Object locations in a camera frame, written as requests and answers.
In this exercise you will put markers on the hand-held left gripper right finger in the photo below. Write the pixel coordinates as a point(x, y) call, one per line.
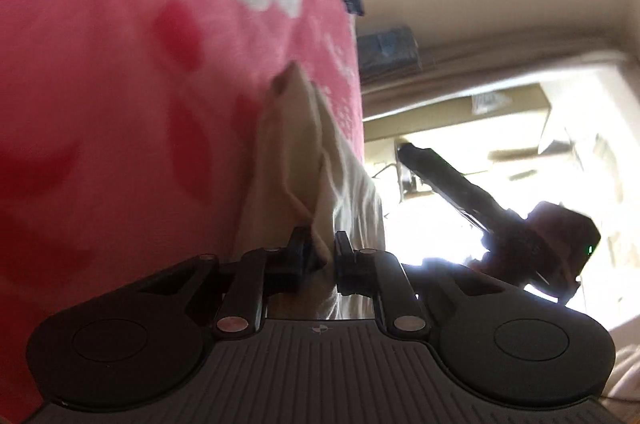
point(345, 261)

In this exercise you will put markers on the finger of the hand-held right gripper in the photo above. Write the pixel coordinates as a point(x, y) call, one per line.
point(445, 184)

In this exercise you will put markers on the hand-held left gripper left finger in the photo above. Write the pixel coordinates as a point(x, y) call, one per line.
point(300, 254)

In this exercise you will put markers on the beige pants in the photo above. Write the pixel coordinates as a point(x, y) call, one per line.
point(295, 164)

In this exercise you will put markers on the white plastic bag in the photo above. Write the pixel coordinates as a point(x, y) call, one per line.
point(491, 103)

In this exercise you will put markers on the grey-brown curtain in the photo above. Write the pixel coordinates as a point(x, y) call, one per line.
point(500, 54)

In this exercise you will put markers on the pink floral blanket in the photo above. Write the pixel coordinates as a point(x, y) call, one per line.
point(100, 104)

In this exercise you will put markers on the blue box by wall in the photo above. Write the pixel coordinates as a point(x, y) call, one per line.
point(390, 51)

